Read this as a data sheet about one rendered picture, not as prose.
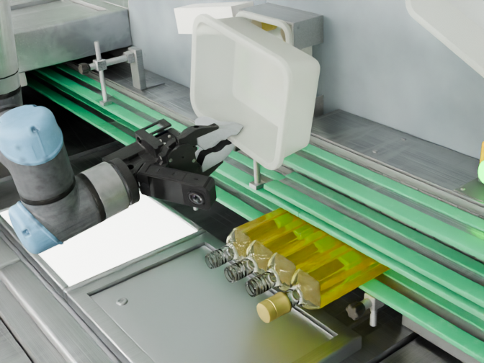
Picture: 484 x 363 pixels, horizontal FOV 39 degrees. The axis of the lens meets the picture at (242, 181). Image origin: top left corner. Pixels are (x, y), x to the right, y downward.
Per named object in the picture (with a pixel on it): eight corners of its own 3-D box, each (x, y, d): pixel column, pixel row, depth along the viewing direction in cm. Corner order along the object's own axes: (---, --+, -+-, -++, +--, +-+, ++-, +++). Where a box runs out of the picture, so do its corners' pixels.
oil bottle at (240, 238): (309, 217, 137) (222, 258, 125) (309, 193, 134) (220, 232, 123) (328, 228, 133) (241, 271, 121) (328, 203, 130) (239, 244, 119)
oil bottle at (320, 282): (374, 253, 124) (284, 301, 113) (375, 226, 121) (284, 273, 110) (398, 266, 120) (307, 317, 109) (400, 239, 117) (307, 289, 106)
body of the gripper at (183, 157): (166, 114, 104) (96, 147, 99) (199, 137, 98) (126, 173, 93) (174, 155, 109) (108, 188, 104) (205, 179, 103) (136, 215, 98)
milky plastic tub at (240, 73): (238, -1, 107) (191, 9, 102) (338, 52, 93) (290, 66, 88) (231, 98, 116) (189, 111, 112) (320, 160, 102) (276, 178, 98)
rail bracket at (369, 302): (395, 300, 124) (342, 333, 117) (396, 269, 121) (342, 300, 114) (412, 311, 121) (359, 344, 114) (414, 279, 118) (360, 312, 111)
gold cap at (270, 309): (276, 287, 109) (254, 299, 107) (291, 297, 106) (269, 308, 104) (278, 306, 110) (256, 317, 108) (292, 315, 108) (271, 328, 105)
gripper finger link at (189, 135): (212, 114, 101) (162, 140, 98) (218, 118, 100) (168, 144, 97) (216, 140, 104) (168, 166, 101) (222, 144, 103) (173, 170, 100)
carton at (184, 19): (194, 3, 169) (173, 8, 166) (253, 1, 150) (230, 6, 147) (198, 28, 171) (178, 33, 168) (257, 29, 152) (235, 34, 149)
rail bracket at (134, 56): (156, 86, 191) (83, 107, 179) (149, 26, 183) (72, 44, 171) (166, 90, 187) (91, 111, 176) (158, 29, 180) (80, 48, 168)
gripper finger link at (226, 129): (222, 98, 107) (173, 122, 103) (245, 113, 103) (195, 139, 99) (225, 114, 109) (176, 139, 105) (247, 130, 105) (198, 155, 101)
